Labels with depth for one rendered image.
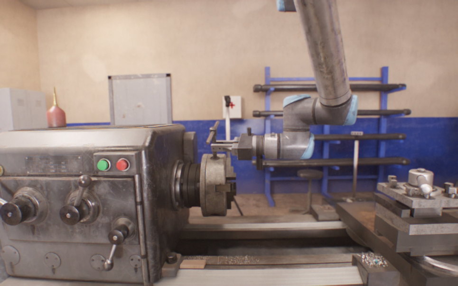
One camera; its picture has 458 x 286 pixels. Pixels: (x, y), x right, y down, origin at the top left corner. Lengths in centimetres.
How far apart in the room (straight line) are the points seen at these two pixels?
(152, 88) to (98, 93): 101
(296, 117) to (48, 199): 82
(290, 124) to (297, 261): 50
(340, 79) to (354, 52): 389
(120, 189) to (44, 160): 26
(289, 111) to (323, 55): 24
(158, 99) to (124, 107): 63
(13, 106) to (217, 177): 362
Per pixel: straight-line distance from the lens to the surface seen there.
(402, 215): 82
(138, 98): 420
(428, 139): 526
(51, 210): 87
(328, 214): 126
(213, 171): 82
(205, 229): 114
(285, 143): 77
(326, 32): 59
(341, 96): 69
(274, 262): 92
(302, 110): 76
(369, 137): 415
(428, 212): 87
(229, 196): 95
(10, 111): 412
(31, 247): 100
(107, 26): 476
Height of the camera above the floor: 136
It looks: 6 degrees down
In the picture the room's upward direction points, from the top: 1 degrees counter-clockwise
